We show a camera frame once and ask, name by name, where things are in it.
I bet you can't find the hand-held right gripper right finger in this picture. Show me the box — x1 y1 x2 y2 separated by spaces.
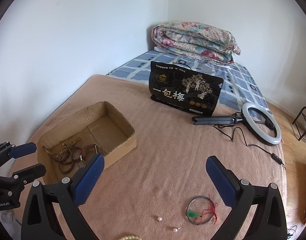
205 156 288 240

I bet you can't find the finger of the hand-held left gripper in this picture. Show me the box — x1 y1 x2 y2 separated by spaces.
0 142 38 171
11 163 47 186

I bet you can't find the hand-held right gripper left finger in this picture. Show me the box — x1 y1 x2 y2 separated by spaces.
21 153 105 240

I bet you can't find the dark thin bangle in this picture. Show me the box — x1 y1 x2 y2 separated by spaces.
187 196 218 224

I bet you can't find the green jade pendant red cord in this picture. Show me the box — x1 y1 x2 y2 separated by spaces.
188 194 219 223

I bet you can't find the cardboard box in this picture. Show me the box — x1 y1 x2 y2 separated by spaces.
36 101 137 186

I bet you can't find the pink blanket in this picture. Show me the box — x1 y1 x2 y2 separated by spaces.
14 74 286 240

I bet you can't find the black folded tripod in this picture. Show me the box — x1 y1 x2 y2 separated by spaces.
192 114 244 126

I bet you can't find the black printed snack bag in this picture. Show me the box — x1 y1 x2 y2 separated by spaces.
148 60 224 117

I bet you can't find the black metal clothes rack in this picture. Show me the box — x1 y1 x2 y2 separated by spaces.
292 106 306 141

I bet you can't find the blue checkered bed sheet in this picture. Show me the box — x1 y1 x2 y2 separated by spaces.
105 49 269 110

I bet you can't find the folded floral quilt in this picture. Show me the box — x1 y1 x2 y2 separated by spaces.
151 20 242 65

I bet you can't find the white pillow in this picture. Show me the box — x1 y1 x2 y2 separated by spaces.
153 45 170 54

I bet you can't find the brown bracelet with silver clasp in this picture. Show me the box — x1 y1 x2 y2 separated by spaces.
80 144 101 163

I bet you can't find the brown wooden bead necklace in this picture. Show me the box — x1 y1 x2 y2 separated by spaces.
43 137 84 174

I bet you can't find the black ring light cable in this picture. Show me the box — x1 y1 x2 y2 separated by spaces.
213 124 286 168

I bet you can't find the white ring light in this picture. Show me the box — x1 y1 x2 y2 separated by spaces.
241 102 282 145

